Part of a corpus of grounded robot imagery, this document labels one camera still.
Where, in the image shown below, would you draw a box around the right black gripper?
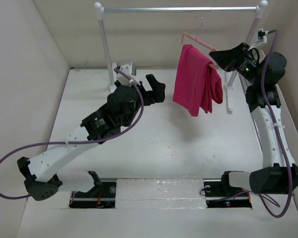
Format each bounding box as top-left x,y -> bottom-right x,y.
210,41 -> 262,86

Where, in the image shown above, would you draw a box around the pink plastic hanger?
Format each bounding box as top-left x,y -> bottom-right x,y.
181,16 -> 219,70

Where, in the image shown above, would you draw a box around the pink trousers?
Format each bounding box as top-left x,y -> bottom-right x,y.
173,44 -> 224,117

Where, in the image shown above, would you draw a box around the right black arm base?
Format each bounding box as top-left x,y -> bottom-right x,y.
200,172 -> 252,208

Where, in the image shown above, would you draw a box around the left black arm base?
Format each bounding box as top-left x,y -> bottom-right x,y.
69,171 -> 117,209

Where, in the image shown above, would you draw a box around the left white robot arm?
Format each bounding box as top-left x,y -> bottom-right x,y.
17,64 -> 166,201

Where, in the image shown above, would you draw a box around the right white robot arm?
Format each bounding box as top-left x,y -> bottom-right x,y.
209,43 -> 298,195

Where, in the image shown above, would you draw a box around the white clothes rack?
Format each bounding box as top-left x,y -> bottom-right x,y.
93,0 -> 269,115

